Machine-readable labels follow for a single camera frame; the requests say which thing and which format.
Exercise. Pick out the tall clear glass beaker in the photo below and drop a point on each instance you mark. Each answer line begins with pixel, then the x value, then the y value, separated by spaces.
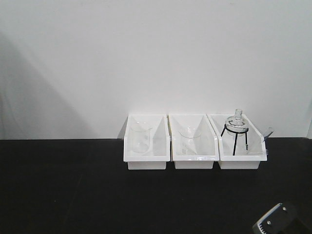
pixel 141 133

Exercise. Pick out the left white plastic bin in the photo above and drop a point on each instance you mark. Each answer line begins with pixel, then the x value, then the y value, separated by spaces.
pixel 158 153

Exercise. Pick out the white plastic bin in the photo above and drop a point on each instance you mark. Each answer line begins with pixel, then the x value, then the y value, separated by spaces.
pixel 241 160
pixel 207 149
pixel 158 153

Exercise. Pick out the clear glass beaker in middle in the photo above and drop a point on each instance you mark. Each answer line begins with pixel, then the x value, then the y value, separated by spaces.
pixel 189 140

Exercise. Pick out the middle white plastic bin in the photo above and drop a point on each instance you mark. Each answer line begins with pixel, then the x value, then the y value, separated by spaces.
pixel 207 149

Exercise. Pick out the round-bottom glass flask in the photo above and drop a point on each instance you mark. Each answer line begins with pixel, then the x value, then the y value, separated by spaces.
pixel 237 123

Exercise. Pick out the right white plastic bin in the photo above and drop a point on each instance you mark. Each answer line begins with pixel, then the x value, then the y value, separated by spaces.
pixel 241 160

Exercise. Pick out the black wire tripod stand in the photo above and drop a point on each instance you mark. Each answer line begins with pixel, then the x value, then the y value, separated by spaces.
pixel 236 133

